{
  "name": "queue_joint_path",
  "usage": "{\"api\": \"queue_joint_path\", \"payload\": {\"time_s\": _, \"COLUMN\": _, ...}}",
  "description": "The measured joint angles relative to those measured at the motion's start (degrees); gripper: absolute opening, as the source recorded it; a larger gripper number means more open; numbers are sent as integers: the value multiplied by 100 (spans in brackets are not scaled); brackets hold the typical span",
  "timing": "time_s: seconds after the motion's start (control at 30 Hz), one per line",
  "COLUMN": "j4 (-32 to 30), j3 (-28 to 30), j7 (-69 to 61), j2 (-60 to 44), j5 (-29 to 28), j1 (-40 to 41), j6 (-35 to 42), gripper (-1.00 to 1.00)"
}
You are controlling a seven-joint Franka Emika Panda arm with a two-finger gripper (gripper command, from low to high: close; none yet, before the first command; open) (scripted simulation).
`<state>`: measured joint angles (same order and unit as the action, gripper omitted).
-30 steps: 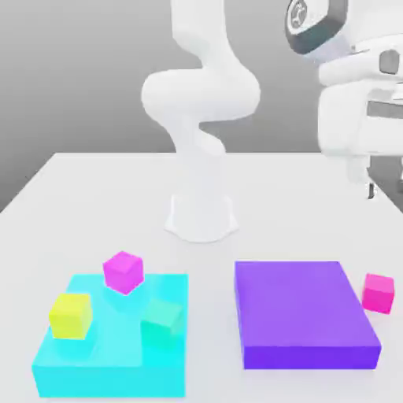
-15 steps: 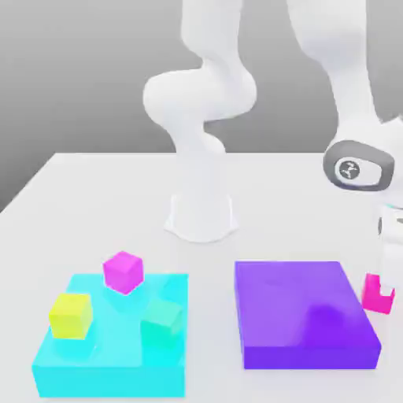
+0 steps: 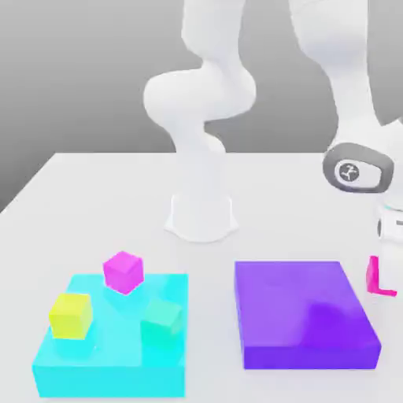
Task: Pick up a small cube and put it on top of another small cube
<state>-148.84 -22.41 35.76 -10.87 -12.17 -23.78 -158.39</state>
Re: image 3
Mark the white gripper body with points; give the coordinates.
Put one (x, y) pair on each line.
(392, 267)

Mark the small hot pink cube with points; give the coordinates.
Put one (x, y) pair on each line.
(372, 277)

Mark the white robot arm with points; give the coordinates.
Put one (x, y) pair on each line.
(201, 94)

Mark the small teal cube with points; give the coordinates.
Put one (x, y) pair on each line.
(159, 324)

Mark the small magenta cube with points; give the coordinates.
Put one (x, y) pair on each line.
(122, 272)

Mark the small yellow cube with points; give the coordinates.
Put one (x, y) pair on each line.
(70, 316)

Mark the large purple box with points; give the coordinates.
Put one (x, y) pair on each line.
(296, 315)

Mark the large cyan box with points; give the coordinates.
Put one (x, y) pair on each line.
(110, 371)

